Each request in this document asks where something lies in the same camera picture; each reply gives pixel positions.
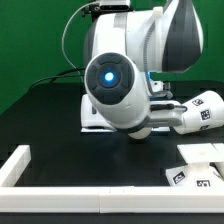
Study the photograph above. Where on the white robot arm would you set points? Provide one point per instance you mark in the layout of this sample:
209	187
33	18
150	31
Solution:
122	47

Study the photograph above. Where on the white lamp base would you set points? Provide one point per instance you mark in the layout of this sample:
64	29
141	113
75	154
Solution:
204	166

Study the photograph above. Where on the black camera stand pole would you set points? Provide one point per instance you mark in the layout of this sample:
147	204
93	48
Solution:
93	10

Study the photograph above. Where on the white fence wall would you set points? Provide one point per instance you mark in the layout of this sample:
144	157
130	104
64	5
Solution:
111	200
15	165

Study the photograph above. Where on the white lamp bulb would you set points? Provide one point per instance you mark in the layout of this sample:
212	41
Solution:
141	134

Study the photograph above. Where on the white marker sheet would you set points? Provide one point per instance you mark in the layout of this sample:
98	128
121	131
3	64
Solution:
102	129

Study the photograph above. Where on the white front fence wall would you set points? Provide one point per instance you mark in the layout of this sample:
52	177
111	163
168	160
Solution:
111	200

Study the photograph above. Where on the white left fence wall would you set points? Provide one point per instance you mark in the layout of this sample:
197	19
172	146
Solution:
15	165

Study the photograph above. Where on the black camera on stand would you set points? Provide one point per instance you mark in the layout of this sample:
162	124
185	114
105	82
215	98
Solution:
113	6

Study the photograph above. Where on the white lamp shade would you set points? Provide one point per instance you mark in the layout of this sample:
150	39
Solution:
205	111

